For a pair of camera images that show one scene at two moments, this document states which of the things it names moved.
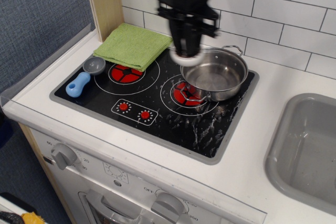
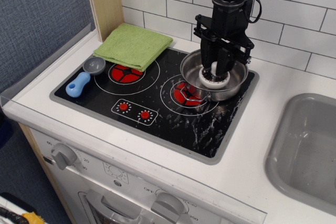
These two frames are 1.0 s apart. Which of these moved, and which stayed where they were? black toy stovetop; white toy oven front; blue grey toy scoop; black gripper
Moved: black gripper
Stayed: blue grey toy scoop; black toy stovetop; white toy oven front
